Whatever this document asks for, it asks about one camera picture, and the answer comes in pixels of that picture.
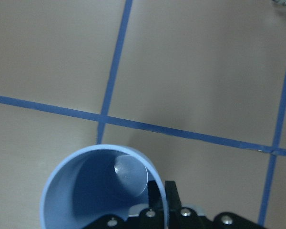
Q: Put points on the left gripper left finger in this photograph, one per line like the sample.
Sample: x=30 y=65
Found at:
x=156 y=196

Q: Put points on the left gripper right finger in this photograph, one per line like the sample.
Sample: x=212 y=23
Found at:
x=172 y=196

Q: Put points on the blue cup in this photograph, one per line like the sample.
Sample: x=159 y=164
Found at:
x=96 y=181

